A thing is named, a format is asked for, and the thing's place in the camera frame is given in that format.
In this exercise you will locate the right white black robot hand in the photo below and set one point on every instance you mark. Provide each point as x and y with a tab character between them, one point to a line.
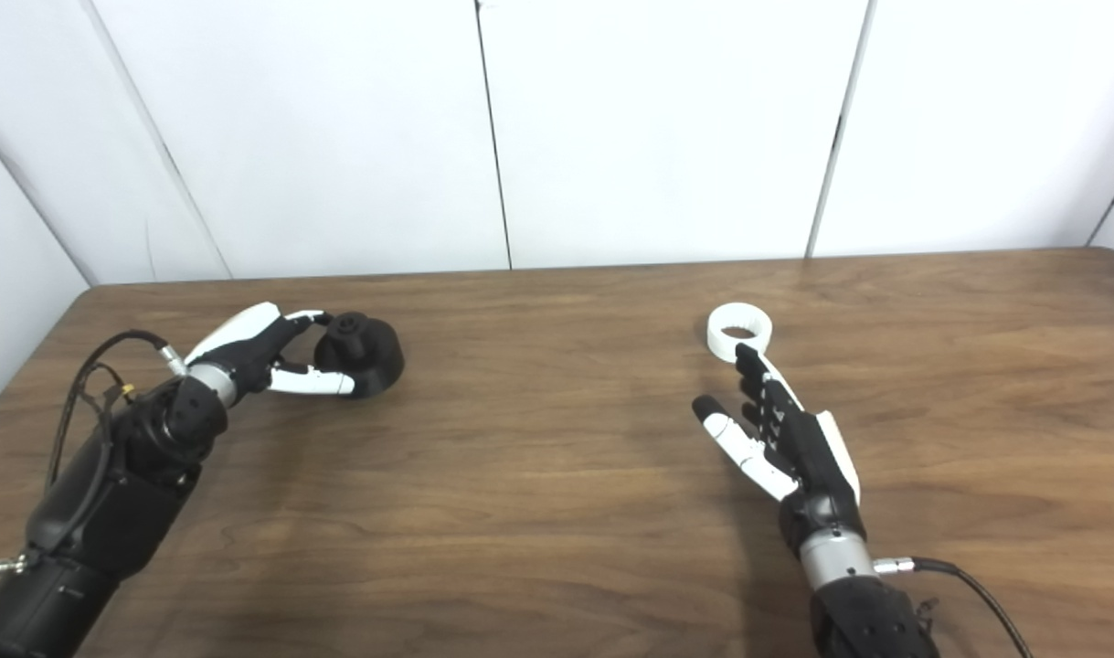
808	448

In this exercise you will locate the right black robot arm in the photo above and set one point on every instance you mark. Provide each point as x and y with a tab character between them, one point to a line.
872	612

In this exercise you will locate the round black plastic part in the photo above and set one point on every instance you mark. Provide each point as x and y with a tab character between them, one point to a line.
366	356

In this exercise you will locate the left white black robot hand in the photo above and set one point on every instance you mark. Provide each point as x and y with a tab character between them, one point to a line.
246	352

